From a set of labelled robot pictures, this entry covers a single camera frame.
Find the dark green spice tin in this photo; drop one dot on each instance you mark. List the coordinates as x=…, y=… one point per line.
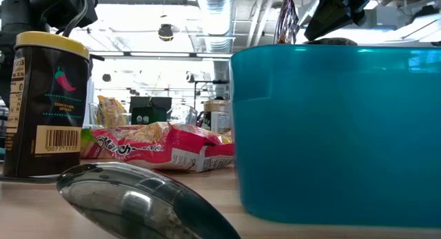
x=148, y=118

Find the black lid pepper shaker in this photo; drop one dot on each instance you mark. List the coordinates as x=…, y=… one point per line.
x=330, y=41

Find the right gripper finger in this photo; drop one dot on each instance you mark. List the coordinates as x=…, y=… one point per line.
x=330, y=15

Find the yellow lid spice can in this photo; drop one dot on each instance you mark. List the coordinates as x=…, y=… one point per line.
x=48, y=111

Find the small foil sauce packet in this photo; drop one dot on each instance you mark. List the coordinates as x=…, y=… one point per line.
x=286, y=22

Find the black shiny metal spoon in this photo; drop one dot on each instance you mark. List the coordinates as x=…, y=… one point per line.
x=144, y=204

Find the red ramen noodle packet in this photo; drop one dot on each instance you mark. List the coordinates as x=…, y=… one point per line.
x=165, y=146

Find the small beige cup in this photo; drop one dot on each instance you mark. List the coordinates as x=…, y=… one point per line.
x=217, y=120

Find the black ceiling lamp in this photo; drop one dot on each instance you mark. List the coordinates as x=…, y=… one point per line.
x=190, y=77
x=107, y=77

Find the black pendant ceiling speaker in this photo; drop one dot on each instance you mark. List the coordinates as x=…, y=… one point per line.
x=165, y=31

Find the silver ventilation duct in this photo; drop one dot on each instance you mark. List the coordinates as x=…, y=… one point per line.
x=215, y=22

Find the yellow ramen noodle packet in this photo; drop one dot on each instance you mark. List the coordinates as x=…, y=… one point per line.
x=110, y=111

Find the black metal stand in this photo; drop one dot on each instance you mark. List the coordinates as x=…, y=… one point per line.
x=206, y=82

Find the large teal blue bin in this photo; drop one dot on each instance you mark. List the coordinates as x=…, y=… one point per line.
x=334, y=135

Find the black background monitor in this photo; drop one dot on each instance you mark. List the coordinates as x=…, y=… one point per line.
x=151, y=102

